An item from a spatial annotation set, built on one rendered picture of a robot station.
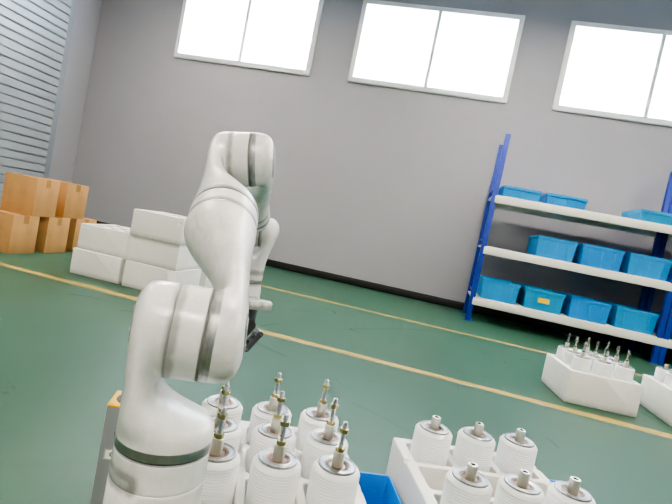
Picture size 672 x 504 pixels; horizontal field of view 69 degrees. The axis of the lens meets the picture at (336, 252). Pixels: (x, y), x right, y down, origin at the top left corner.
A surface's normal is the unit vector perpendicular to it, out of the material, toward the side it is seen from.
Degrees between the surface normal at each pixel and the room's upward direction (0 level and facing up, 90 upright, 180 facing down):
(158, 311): 55
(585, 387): 90
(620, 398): 90
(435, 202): 90
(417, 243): 90
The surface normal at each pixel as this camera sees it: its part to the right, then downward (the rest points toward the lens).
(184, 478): 0.73, 0.18
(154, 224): -0.20, 0.02
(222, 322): 0.37, -0.44
